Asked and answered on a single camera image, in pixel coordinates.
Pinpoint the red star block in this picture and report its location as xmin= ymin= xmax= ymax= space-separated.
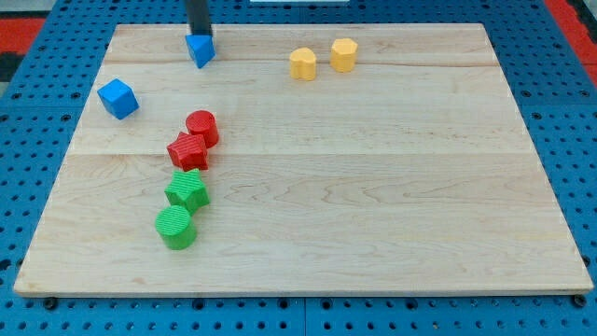
xmin=167 ymin=132 xmax=209 ymax=172

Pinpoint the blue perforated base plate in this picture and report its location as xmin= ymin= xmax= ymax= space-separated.
xmin=1 ymin=0 xmax=596 ymax=335

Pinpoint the yellow heart block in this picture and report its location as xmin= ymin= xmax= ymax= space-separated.
xmin=289 ymin=48 xmax=317 ymax=81

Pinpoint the blue cube block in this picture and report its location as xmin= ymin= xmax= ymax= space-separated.
xmin=97 ymin=78 xmax=139 ymax=119

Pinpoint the green cylinder block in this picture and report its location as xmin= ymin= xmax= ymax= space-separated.
xmin=155 ymin=205 xmax=197 ymax=250

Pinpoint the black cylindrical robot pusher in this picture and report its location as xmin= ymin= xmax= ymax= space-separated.
xmin=185 ymin=0 xmax=213 ymax=35

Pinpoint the blue triangle block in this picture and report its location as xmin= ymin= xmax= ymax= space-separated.
xmin=186 ymin=35 xmax=215 ymax=68

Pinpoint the red cylinder block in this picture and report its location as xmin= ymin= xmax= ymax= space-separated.
xmin=185 ymin=109 xmax=219 ymax=148

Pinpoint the light wooden board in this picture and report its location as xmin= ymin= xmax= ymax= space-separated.
xmin=14 ymin=23 xmax=593 ymax=298

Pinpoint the green star block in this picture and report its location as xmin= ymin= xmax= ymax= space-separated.
xmin=164 ymin=169 xmax=211 ymax=215

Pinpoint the yellow hexagon block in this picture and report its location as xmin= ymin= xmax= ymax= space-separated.
xmin=330 ymin=38 xmax=358 ymax=73

